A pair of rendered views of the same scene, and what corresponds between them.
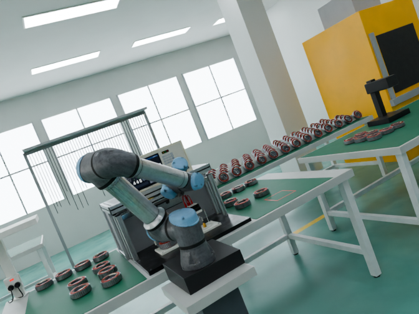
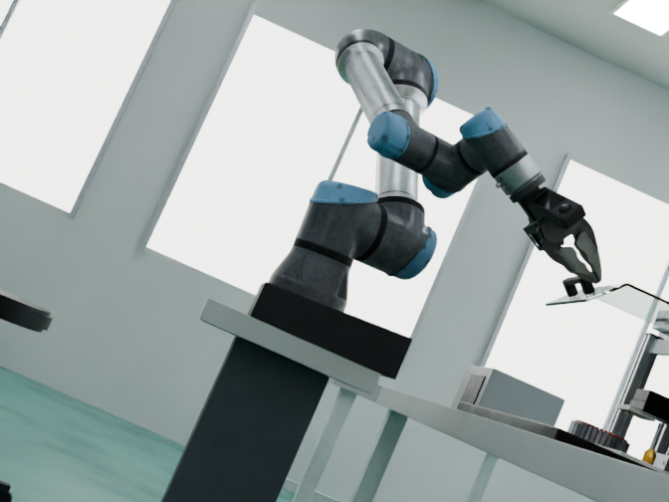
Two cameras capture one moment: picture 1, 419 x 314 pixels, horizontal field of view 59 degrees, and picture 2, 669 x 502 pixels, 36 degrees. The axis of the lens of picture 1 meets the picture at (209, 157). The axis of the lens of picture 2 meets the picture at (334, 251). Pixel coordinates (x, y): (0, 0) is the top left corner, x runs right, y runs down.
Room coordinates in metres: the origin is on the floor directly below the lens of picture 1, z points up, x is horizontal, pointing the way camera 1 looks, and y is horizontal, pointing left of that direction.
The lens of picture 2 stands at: (2.22, -1.59, 0.70)
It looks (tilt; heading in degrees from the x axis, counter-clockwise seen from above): 7 degrees up; 110
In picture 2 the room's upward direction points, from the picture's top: 24 degrees clockwise
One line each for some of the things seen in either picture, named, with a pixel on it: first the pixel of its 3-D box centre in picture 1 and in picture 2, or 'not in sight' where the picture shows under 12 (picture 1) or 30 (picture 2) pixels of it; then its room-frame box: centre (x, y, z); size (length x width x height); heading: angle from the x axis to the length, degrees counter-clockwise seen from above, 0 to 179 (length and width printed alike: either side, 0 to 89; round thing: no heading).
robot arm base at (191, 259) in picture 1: (195, 251); (315, 274); (1.55, 0.20, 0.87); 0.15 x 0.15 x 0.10
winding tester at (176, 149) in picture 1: (148, 169); not in sight; (2.46, 0.40, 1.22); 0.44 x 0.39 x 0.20; 113
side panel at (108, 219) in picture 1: (116, 233); not in sight; (2.40, 0.75, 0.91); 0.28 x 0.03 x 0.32; 23
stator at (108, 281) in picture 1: (111, 279); not in sight; (1.95, 0.73, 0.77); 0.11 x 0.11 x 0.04
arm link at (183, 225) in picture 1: (185, 225); (340, 217); (1.55, 0.20, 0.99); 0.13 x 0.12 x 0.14; 48
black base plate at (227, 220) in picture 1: (188, 238); (621, 472); (2.17, 0.30, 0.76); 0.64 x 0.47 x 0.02; 113
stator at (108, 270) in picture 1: (107, 271); not in sight; (2.12, 0.79, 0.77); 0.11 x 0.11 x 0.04
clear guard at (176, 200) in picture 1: (153, 204); (648, 324); (2.12, 0.40, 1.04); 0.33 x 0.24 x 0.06; 23
